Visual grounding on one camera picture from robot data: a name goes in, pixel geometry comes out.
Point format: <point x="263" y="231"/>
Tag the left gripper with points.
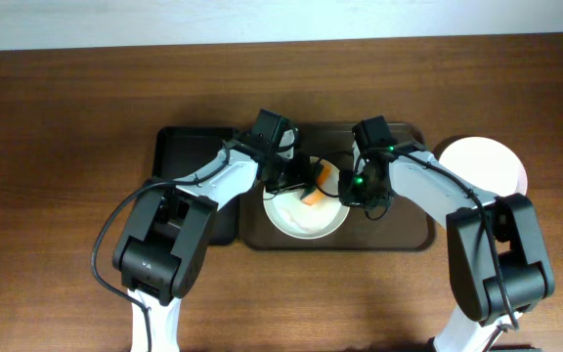
<point x="287" y="175"/>

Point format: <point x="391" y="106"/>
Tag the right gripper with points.
<point x="360" y="192"/>

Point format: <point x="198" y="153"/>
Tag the green orange sponge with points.
<point x="314" y="194"/>

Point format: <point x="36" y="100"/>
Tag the cream plate with red smear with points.
<point x="302" y="221"/>

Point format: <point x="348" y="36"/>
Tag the pink plate with red smear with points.
<point x="486" y="164"/>

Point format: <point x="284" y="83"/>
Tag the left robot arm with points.
<point x="163" y="244"/>

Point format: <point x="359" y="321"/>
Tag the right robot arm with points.
<point x="498" y="263"/>

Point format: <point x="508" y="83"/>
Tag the brown serving tray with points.
<point x="404" y="227"/>

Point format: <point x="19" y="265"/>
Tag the black plastic tray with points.
<point x="182" y="150"/>

